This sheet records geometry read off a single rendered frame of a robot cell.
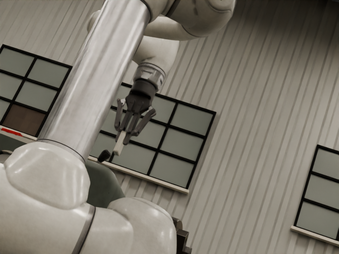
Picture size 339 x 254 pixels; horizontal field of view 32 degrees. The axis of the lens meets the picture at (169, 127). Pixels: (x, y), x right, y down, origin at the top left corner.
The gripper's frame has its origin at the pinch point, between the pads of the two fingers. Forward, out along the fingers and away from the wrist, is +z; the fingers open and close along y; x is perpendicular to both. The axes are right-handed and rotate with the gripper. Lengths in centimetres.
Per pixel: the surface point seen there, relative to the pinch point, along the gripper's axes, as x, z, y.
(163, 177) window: 650, -210, -138
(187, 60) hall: 651, -410, -172
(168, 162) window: 650, -235, -139
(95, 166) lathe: -13.8, 13.4, 0.6
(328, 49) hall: 665, -502, 34
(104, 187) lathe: -14.0, 18.3, 5.4
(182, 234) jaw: 2.9, 19.2, 26.3
